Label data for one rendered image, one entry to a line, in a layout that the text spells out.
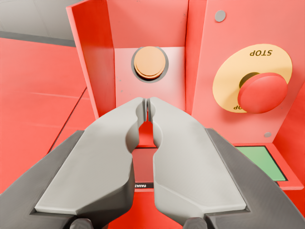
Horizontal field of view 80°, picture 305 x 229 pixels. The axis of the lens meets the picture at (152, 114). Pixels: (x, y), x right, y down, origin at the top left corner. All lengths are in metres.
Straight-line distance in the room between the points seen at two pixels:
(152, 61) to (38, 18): 0.90
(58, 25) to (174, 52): 0.86
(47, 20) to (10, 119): 0.64
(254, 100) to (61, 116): 0.42
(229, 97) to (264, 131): 0.07
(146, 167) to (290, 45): 0.18
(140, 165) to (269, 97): 0.14
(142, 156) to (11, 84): 0.52
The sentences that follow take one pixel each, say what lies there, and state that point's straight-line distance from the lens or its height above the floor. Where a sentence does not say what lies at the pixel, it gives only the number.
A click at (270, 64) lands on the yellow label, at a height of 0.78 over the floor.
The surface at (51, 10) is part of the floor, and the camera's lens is 1.05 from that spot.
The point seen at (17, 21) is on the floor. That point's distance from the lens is 1.14.
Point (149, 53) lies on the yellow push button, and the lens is 0.23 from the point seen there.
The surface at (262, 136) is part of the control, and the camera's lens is 0.26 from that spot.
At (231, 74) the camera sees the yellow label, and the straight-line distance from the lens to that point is 0.19.
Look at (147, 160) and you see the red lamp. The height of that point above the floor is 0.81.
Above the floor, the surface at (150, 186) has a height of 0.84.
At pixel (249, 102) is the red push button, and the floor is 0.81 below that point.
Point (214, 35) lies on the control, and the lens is 0.17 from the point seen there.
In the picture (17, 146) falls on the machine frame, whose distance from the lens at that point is 0.45.
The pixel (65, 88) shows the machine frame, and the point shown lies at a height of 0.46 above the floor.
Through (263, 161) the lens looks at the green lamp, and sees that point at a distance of 0.24.
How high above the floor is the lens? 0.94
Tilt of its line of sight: 53 degrees down
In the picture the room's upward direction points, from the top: 180 degrees clockwise
